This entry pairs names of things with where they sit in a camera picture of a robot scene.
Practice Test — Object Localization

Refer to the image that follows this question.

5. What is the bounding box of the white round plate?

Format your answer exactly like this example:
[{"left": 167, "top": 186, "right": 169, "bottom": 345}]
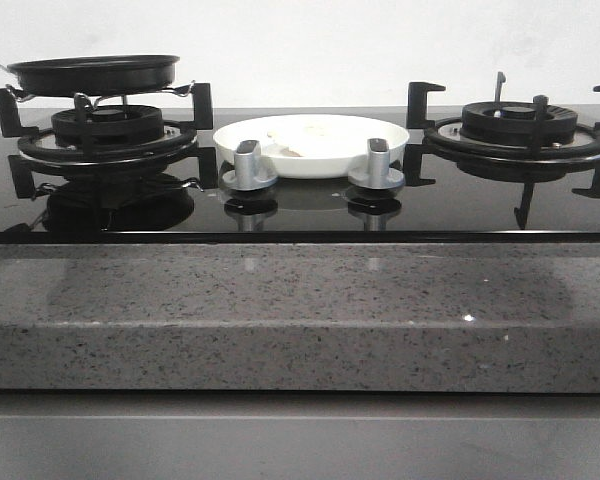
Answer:
[{"left": 213, "top": 114, "right": 409, "bottom": 179}]

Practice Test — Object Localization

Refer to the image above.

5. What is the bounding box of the white fried egg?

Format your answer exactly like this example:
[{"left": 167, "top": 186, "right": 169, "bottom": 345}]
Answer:
[{"left": 267, "top": 127, "right": 337, "bottom": 157}]

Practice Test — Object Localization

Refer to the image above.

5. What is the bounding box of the black frying pan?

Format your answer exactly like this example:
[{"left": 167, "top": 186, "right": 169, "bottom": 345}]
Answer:
[{"left": 6, "top": 54, "right": 180, "bottom": 97}]

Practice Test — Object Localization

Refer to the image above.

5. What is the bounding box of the silver left stove knob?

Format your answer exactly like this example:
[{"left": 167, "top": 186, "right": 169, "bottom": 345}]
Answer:
[{"left": 222, "top": 140, "right": 278, "bottom": 192}]

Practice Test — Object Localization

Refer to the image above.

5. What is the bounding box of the silver stove knob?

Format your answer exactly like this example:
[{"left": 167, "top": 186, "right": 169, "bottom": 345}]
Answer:
[
  {"left": 348, "top": 138, "right": 405, "bottom": 190},
  {"left": 222, "top": 140, "right": 278, "bottom": 192}
]

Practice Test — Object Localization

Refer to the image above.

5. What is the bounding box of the silver right stove knob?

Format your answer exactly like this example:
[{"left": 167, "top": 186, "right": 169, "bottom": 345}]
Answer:
[{"left": 348, "top": 138, "right": 405, "bottom": 190}]

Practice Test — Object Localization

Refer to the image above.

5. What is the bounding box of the black left pan support grate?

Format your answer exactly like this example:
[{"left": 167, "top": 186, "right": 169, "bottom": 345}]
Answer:
[{"left": 0, "top": 81, "right": 214, "bottom": 198}]

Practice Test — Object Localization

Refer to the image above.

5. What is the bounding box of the black pan support grate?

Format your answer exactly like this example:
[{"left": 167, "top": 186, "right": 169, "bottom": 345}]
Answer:
[
  {"left": 404, "top": 72, "right": 600, "bottom": 228},
  {"left": 0, "top": 81, "right": 214, "bottom": 198}
]

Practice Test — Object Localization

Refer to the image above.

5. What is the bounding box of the black glass cooktop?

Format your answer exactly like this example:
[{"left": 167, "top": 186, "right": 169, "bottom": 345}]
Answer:
[{"left": 0, "top": 131, "right": 600, "bottom": 244}]

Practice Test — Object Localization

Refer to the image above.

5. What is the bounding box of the black right pan support grate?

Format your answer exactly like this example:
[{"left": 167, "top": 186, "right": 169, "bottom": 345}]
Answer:
[{"left": 404, "top": 72, "right": 600, "bottom": 228}]

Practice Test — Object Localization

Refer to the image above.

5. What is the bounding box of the black right gas burner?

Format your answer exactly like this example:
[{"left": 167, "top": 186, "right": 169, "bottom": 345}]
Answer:
[{"left": 460, "top": 102, "right": 578, "bottom": 146}]

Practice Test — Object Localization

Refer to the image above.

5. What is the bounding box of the black gas burner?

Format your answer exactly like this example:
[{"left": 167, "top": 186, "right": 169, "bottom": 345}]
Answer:
[
  {"left": 460, "top": 102, "right": 578, "bottom": 146},
  {"left": 51, "top": 105, "right": 164, "bottom": 146}
]

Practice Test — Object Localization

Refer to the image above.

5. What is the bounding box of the black left gas burner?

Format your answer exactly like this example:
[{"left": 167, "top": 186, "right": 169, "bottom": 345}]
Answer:
[{"left": 51, "top": 105, "right": 164, "bottom": 146}]

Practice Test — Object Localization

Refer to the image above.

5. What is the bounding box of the grey cabinet front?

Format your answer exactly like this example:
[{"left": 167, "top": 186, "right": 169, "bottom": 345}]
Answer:
[{"left": 0, "top": 392, "right": 600, "bottom": 479}]

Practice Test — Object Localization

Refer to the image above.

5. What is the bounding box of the wire pan reducer ring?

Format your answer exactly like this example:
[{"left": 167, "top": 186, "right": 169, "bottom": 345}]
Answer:
[{"left": 5, "top": 79, "right": 197, "bottom": 109}]

